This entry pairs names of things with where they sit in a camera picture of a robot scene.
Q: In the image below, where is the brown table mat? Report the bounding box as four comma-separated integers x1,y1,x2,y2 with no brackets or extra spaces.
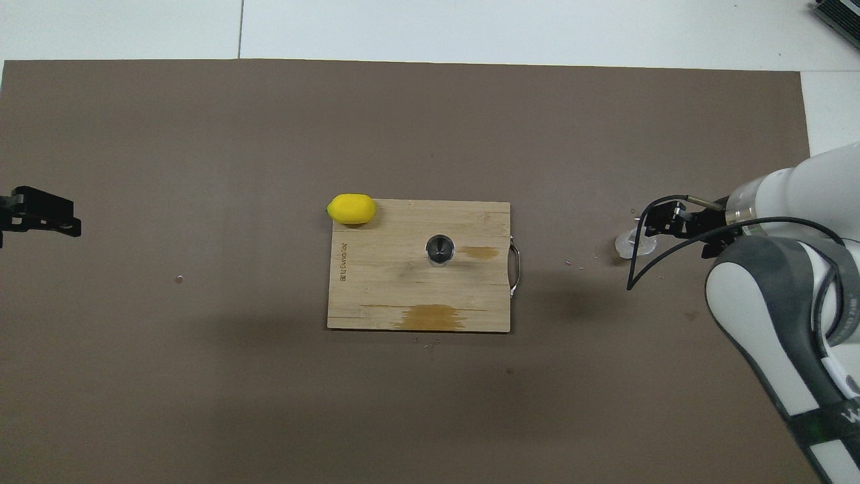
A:
0,59,836,484

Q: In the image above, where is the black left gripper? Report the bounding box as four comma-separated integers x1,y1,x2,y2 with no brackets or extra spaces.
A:
0,186,83,248

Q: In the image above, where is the grey ribbed device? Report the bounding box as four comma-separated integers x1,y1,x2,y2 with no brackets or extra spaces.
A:
812,0,860,48

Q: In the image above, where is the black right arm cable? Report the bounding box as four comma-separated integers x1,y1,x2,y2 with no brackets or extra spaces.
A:
626,195,847,347

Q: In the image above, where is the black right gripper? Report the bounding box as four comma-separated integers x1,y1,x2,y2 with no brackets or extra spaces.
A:
646,204,741,260

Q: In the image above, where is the metal jigger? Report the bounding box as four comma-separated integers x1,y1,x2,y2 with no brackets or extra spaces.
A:
425,234,456,268

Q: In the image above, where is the yellow lemon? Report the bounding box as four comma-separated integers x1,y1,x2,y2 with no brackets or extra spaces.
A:
327,194,377,225

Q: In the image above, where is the clear plastic cup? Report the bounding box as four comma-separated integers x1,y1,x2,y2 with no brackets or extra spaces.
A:
616,225,658,260

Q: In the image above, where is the wooden cutting board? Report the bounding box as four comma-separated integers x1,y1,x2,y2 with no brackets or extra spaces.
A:
327,198,521,333

